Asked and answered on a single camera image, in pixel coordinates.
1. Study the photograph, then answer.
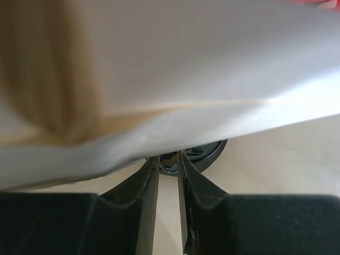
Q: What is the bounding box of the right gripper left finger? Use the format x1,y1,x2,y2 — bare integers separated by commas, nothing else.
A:
1,157,159,254

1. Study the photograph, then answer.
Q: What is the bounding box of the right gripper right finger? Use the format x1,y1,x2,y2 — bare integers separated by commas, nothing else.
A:
178,152,339,254

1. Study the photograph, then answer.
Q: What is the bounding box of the black lid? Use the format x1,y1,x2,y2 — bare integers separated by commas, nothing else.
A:
159,140,228,177

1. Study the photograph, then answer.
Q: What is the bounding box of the kraft paper bag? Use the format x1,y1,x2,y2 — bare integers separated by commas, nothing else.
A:
1,1,339,195

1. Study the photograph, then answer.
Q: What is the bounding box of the red plastic shopping basket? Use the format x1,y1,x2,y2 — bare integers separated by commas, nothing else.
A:
291,0,339,9

